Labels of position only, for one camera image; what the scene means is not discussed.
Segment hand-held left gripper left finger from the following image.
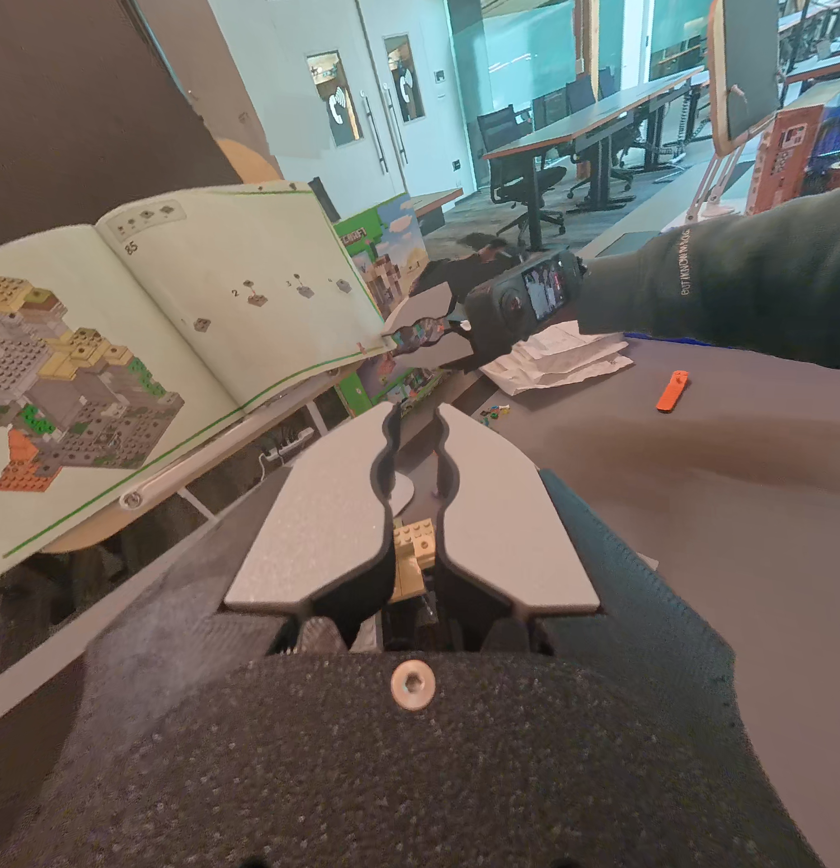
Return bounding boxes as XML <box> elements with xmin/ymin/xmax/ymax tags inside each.
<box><xmin>223</xmin><ymin>402</ymin><xmax>399</xmax><ymax>648</ymax></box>

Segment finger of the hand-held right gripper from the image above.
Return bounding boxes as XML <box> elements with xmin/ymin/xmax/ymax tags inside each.
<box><xmin>393</xmin><ymin>325</ymin><xmax>477</xmax><ymax>370</ymax></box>
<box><xmin>382</xmin><ymin>283</ymin><xmax>456</xmax><ymax>336</ymax></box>

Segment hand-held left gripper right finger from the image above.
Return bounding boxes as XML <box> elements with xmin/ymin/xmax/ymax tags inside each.
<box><xmin>435</xmin><ymin>403</ymin><xmax>601</xmax><ymax>648</ymax></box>

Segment toy brick castle model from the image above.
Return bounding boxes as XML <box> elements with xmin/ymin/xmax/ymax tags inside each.
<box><xmin>392</xmin><ymin>517</ymin><xmax>440</xmax><ymax>604</ymax></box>

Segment brick building instruction booklet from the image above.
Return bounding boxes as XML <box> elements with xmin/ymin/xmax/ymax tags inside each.
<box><xmin>0</xmin><ymin>179</ymin><xmax>398</xmax><ymax>584</ymax></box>

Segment person's right forearm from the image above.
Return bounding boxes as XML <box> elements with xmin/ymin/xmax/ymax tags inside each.
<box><xmin>576</xmin><ymin>184</ymin><xmax>840</xmax><ymax>370</ymax></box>

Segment green toy brick set box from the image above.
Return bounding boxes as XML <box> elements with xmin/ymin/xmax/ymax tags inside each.
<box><xmin>335</xmin><ymin>193</ymin><xmax>456</xmax><ymax>418</ymax></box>

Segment white power strip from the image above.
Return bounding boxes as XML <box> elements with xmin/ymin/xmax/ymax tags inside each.
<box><xmin>265</xmin><ymin>427</ymin><xmax>314</xmax><ymax>462</ymax></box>

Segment black office chair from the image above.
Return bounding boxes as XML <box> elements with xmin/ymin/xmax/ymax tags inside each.
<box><xmin>566</xmin><ymin>75</ymin><xmax>636</xmax><ymax>199</ymax></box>
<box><xmin>477</xmin><ymin>105</ymin><xmax>568</xmax><ymax>235</ymax></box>

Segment orange brick separator tool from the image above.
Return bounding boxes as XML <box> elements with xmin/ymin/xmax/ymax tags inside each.
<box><xmin>656</xmin><ymin>369</ymin><xmax>690</xmax><ymax>413</ymax></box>

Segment wooden meeting table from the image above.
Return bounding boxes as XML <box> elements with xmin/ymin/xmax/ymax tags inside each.
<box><xmin>484</xmin><ymin>68</ymin><xmax>706</xmax><ymax>252</ymax></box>

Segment glass office door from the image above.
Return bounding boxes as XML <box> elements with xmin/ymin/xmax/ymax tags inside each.
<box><xmin>305</xmin><ymin>34</ymin><xmax>428</xmax><ymax>184</ymax></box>

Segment red white box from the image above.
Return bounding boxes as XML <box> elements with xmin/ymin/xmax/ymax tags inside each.
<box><xmin>746</xmin><ymin>105</ymin><xmax>828</xmax><ymax>217</ymax></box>

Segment dark leaning board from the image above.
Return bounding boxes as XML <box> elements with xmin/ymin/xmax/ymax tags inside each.
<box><xmin>707</xmin><ymin>0</ymin><xmax>782</xmax><ymax>158</ymax></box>

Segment wooden post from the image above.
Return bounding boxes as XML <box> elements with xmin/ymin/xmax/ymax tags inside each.
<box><xmin>575</xmin><ymin>0</ymin><xmax>600</xmax><ymax>82</ymax></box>

